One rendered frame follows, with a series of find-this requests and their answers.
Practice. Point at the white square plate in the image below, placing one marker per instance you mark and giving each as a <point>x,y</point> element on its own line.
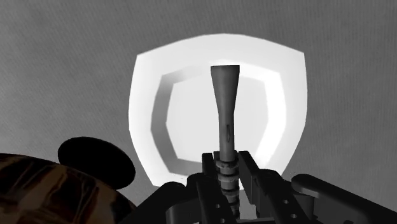
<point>192,124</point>

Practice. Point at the brown patterned round object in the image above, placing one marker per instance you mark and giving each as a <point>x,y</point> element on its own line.
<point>55,189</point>

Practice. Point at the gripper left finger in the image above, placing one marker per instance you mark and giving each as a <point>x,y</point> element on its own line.
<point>204,198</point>

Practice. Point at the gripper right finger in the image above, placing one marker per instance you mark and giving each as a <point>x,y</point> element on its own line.
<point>279,195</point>

